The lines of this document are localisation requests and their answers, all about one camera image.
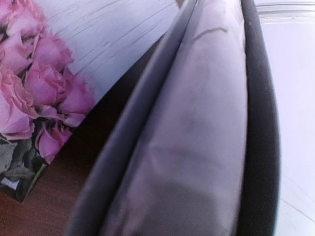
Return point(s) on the rose cover book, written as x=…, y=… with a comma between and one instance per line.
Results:
x=58, y=58

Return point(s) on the grey striped book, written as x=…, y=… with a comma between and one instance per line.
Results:
x=196, y=151

